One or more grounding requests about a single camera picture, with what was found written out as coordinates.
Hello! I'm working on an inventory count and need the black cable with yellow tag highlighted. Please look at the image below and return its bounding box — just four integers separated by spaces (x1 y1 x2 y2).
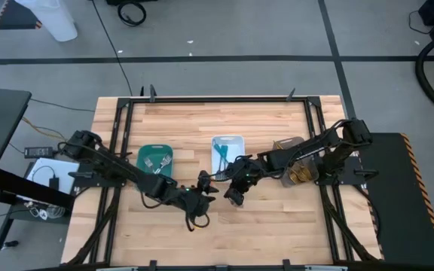
185 213 211 232

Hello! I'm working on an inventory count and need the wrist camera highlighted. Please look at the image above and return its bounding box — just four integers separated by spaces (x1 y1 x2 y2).
179 184 197 199
239 167 258 184

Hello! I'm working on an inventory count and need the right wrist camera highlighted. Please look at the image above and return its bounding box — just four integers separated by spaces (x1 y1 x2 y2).
239 167 258 184

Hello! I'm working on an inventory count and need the black aluminium rig frame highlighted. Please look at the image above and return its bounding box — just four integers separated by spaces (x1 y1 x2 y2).
63 96 384 271

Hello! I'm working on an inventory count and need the long black floor cable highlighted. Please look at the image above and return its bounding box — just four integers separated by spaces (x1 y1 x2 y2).
90 0 133 97

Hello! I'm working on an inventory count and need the small black hazard-striped mat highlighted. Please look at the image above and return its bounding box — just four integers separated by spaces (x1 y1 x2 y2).
0 0 43 31

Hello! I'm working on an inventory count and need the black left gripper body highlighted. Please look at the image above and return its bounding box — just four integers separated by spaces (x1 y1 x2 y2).
177 170 212 218

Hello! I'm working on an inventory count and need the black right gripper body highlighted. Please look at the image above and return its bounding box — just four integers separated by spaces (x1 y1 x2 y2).
226 154 259 191

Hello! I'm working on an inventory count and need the black shelf frame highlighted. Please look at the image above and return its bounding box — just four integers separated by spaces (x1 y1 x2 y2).
0 168 75 251

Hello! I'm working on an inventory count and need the thin black looped cable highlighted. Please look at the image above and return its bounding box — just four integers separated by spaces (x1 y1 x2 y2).
408 9 433 35

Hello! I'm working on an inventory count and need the white board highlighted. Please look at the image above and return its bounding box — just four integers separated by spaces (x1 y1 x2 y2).
26 157 81 196

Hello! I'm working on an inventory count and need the long black power brick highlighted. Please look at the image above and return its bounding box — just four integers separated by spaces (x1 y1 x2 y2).
23 146 55 160

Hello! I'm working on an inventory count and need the white plastic bin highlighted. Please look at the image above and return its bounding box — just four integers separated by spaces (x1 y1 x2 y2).
211 135 246 181

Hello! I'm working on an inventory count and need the teal plastic bin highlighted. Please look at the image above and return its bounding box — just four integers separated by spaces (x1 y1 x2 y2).
136 144 174 178

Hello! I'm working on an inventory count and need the white cable bundle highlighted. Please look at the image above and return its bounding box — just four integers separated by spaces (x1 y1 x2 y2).
23 201 66 221

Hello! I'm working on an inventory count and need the white plastic stand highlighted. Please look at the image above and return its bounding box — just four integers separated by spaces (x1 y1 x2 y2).
14 0 78 42

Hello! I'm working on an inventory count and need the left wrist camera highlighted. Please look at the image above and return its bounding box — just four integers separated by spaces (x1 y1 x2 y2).
179 184 197 199

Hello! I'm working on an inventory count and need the coiled black cable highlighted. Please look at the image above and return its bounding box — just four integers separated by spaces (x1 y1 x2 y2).
117 1 148 27

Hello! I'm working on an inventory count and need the grey translucent plastic bin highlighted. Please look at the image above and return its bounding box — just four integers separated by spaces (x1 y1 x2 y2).
272 136 320 188

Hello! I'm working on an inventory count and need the large black hazard-striped mat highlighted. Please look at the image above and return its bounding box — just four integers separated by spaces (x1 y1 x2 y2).
353 132 434 267

